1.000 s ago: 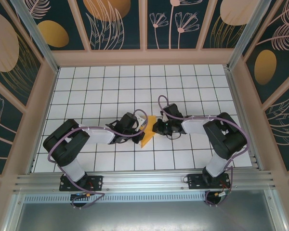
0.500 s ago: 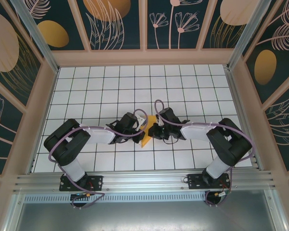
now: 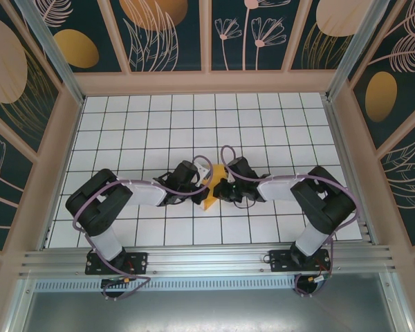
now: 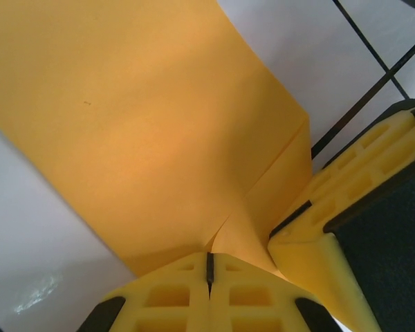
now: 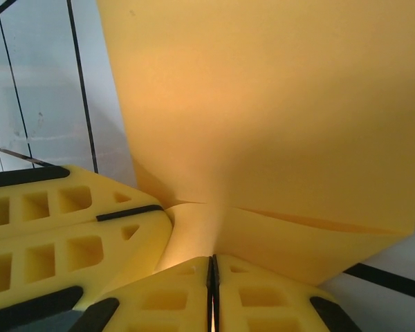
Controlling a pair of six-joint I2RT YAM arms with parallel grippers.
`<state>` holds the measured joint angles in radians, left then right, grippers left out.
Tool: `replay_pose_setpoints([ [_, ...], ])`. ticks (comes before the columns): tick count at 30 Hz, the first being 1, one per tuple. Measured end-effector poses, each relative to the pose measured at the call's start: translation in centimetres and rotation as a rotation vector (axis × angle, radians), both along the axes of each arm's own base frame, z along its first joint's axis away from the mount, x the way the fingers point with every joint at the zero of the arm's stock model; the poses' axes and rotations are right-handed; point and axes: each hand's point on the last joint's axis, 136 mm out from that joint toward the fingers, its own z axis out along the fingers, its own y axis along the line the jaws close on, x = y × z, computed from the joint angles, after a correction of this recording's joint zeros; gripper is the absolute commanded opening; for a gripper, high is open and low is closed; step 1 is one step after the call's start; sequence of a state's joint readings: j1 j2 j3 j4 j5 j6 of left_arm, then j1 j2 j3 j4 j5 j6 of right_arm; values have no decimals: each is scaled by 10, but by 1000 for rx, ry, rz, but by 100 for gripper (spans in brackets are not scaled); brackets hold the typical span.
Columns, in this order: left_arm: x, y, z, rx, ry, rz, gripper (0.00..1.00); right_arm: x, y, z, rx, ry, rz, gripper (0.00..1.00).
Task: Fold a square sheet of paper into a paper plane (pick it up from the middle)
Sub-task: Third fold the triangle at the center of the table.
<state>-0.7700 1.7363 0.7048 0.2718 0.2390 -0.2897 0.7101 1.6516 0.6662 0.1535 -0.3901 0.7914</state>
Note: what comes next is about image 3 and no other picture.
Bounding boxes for aluminium table side rail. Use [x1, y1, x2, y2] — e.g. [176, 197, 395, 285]
[323, 96, 380, 247]

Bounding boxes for grey metal sheet panel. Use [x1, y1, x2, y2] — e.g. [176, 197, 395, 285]
[6, 273, 412, 332]

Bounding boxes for slotted aluminium cable duct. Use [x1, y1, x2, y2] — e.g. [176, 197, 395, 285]
[34, 278, 298, 292]

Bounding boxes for aluminium mounting rail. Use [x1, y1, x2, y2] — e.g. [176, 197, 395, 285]
[19, 244, 398, 277]

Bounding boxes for aluminium frame post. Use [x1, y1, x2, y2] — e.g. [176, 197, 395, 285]
[13, 0, 87, 107]
[324, 0, 391, 102]

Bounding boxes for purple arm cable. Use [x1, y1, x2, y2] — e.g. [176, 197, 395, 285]
[72, 155, 215, 301]
[220, 145, 364, 299]

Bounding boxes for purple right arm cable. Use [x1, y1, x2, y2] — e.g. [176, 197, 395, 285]
[220, 145, 364, 299]

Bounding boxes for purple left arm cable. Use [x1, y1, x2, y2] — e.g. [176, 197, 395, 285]
[72, 155, 215, 301]

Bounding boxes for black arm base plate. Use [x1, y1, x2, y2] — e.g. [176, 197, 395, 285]
[268, 248, 333, 274]
[85, 251, 149, 276]

